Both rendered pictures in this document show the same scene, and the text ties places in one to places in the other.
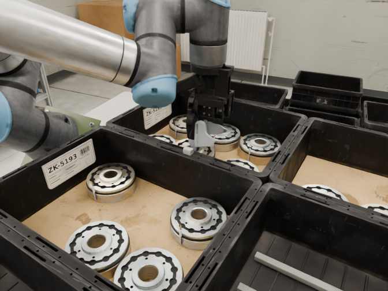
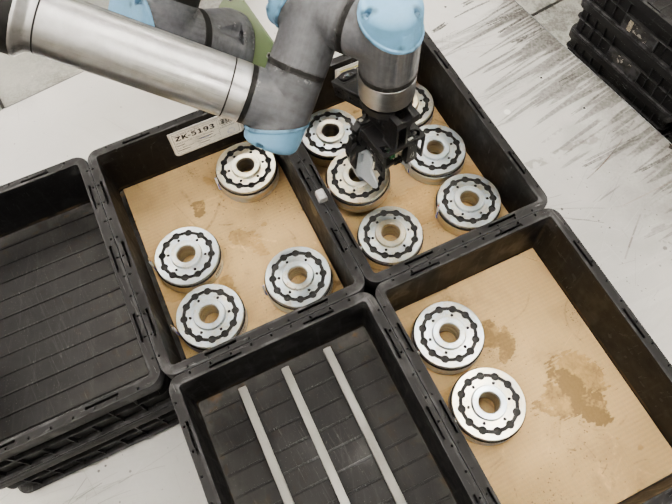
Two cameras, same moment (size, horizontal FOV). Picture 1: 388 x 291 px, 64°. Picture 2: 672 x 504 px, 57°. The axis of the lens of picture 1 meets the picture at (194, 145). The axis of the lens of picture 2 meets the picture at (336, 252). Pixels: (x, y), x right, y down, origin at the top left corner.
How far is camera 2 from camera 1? 56 cm
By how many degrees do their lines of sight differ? 40
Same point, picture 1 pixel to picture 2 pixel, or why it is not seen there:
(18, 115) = not seen: hidden behind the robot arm
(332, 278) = (380, 413)
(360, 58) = not seen: outside the picture
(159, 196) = (289, 217)
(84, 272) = (140, 300)
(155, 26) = (289, 55)
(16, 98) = (166, 13)
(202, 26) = (364, 64)
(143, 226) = (248, 250)
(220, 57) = (389, 105)
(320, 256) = (392, 387)
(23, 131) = not seen: hidden behind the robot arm
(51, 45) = (141, 85)
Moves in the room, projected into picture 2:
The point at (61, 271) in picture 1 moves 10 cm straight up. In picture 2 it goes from (125, 288) to (98, 258)
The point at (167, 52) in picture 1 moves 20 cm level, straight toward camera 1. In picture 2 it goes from (295, 97) to (206, 225)
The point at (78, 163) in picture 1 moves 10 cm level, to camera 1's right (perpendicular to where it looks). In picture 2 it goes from (216, 132) to (264, 158)
